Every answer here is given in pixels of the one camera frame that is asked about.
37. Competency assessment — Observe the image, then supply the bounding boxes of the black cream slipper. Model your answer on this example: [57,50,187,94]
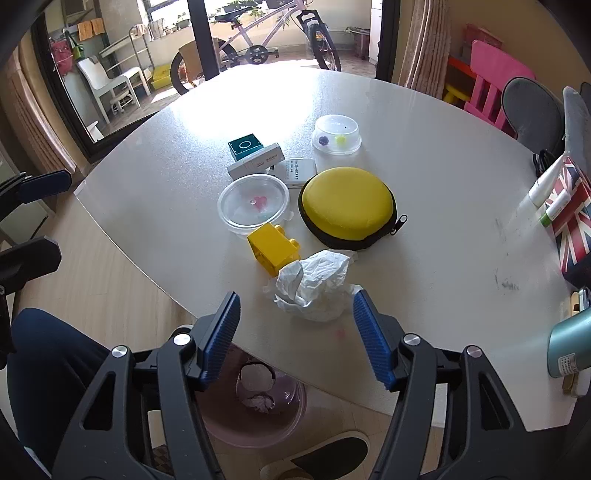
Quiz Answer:
[259,431,370,480]

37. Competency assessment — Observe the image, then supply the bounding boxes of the grey chair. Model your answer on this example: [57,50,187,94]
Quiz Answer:
[502,76,566,155]

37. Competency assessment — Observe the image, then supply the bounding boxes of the black sliding door frame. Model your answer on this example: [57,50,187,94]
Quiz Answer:
[30,0,402,163]

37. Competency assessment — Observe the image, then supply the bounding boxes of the pink plastic basin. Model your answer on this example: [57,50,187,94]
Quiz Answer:
[194,351,308,448]

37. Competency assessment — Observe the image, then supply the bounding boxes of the yellow stool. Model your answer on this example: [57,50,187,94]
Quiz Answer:
[442,85,472,104]

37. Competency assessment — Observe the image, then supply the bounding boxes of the yellow round zip case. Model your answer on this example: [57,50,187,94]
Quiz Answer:
[298,167,410,251]

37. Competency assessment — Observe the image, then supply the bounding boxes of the flag print tissue box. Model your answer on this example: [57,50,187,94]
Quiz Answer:
[545,157,591,282]

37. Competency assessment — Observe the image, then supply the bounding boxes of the clear round plastic container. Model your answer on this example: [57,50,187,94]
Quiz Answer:
[217,173,295,239]

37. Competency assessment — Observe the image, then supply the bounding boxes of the teal thermos bottle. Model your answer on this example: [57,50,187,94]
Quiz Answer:
[547,307,591,379]

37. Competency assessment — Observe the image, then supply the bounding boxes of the red hanging bag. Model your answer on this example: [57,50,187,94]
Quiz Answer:
[50,39,75,75]

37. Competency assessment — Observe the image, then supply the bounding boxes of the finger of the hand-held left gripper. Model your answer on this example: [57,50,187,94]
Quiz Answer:
[0,236,62,296]
[0,170,72,206]

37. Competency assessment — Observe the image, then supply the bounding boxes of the white carton box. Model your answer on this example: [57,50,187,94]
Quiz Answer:
[227,143,284,181]

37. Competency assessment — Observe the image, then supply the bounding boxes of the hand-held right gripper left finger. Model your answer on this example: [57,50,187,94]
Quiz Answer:
[53,291,242,480]

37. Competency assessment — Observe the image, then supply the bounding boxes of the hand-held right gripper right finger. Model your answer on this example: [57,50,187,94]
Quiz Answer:
[353,289,548,480]

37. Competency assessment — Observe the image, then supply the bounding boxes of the white cream tube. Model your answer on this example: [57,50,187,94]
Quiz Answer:
[529,154,571,208]

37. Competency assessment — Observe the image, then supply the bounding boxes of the small silver yellow device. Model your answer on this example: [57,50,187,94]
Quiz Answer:
[570,286,591,324]

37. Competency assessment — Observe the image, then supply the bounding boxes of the cardboard box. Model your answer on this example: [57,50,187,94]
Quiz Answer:
[178,39,227,86]

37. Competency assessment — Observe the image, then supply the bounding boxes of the white bicycle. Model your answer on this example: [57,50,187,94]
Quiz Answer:
[170,0,342,95]

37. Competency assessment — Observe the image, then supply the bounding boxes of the red plastic crate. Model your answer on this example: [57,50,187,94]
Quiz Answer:
[464,24,502,48]

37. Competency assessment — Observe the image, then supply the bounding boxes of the yellow toy block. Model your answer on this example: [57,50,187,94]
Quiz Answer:
[247,223,301,278]

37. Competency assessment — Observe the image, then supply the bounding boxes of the clear plastic dome bowl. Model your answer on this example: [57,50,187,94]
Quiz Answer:
[311,114,362,156]

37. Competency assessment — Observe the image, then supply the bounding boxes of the pale crumpled scraps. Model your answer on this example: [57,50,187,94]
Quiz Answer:
[238,362,278,411]

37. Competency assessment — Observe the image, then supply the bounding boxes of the person's navy trouser leg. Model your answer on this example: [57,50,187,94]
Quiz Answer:
[9,308,153,480]

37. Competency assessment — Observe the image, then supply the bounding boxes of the beige patterned curtain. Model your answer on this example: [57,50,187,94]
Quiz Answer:
[0,46,77,174]
[398,0,451,100]

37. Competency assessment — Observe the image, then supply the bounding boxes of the teal toy block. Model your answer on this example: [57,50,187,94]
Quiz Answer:
[228,133,264,161]

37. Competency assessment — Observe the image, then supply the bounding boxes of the black cable bundle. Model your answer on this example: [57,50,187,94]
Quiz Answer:
[532,150,561,178]

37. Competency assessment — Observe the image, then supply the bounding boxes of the white cabinet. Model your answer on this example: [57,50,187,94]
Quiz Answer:
[369,0,384,61]

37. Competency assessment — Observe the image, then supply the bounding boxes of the white paper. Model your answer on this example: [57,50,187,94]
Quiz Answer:
[263,249,365,322]

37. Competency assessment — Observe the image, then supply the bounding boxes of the small white green tube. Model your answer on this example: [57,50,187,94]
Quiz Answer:
[540,187,575,227]

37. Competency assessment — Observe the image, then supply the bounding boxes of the white metal rack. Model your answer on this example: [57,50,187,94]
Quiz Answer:
[99,23,155,97]

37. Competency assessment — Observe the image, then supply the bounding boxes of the white plastic chair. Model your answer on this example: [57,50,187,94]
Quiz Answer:
[76,55,148,125]

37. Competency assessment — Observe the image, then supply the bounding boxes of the pink child chair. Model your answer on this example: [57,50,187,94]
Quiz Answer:
[464,39,536,130]

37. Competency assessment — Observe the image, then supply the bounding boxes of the white tissue packet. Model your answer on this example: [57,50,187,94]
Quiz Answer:
[272,158,317,189]

